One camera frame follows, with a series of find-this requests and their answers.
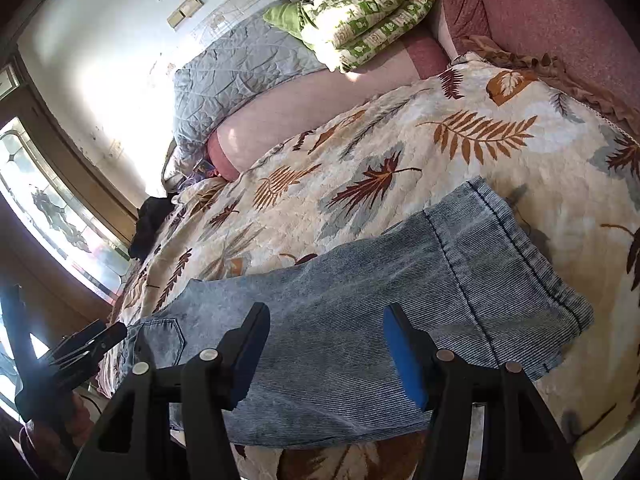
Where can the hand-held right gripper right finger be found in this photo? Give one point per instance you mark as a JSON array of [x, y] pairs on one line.
[[406, 360]]

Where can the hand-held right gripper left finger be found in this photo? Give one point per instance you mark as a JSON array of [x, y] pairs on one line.
[[250, 355]]

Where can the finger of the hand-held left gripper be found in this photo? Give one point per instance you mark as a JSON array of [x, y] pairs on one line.
[[85, 335], [107, 340]]

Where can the blue denim pants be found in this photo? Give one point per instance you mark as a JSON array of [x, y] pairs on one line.
[[350, 310]]

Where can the black cloth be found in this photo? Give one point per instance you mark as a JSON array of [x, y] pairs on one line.
[[150, 225]]

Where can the stained glass wooden door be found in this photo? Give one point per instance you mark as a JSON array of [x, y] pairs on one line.
[[50, 200]]

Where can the white crumpled cloth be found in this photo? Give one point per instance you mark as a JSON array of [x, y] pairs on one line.
[[175, 172]]

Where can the colourful small packet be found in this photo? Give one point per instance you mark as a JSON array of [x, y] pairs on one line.
[[202, 169]]

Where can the leaf print blanket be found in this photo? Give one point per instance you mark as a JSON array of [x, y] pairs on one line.
[[400, 160]]

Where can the pink bolster cushion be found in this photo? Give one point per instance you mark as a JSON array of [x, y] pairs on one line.
[[300, 105]]

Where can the grey quilted pillow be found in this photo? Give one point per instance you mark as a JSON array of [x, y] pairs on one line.
[[235, 70]]

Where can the green patterned quilt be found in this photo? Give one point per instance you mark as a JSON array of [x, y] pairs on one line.
[[380, 25]]

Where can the beige wall switch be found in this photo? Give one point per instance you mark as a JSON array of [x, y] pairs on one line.
[[192, 3], [176, 19]]

